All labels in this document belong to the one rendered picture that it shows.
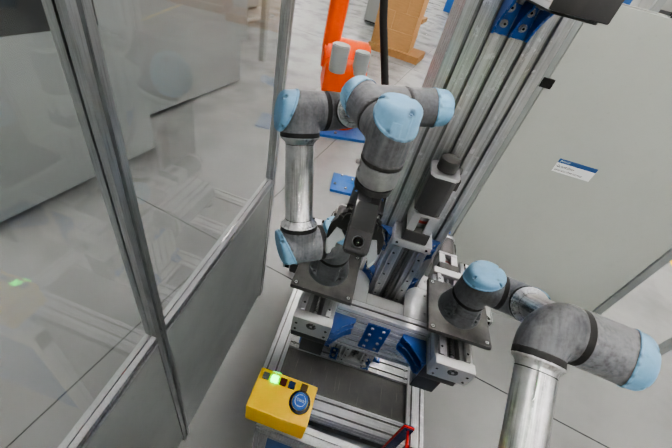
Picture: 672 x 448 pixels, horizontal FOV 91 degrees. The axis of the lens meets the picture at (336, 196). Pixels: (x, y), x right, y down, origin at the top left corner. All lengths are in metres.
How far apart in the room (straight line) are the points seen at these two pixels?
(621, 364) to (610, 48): 1.41
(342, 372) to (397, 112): 1.67
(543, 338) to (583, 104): 1.41
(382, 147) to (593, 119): 1.62
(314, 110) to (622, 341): 0.84
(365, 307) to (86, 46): 1.10
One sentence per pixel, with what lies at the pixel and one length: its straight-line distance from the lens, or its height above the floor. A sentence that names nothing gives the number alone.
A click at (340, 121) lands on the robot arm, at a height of 1.60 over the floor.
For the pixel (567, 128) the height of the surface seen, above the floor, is 1.48.
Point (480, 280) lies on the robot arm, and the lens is 1.17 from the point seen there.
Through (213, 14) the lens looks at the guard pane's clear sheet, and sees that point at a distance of 0.92.
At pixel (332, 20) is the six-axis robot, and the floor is 1.19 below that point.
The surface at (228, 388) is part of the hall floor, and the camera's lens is 2.15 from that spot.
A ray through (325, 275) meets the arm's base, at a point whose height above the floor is 1.08.
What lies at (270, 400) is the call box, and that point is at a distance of 1.00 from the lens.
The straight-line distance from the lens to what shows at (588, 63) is 1.95.
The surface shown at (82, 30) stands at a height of 1.84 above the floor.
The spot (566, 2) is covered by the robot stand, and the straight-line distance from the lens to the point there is 0.65.
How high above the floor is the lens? 2.02
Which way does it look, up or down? 38 degrees down
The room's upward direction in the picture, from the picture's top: 15 degrees clockwise
